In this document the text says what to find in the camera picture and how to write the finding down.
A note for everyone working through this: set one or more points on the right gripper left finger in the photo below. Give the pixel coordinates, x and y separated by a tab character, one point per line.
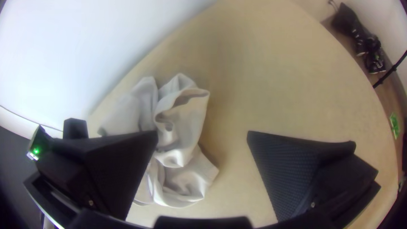
105	171

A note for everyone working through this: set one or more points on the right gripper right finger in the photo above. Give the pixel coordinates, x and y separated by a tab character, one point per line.
299	175

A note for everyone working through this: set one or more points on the white t-shirt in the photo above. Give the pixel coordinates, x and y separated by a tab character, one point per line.
181	127

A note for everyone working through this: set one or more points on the black stand pole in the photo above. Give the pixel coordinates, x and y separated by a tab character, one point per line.
389	73

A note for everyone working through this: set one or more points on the black sneaker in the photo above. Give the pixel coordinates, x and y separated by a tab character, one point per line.
375	58
362	43

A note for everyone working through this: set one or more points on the black bag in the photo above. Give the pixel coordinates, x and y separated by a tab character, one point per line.
346	17

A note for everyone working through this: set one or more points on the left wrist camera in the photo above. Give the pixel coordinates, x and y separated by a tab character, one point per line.
75	128

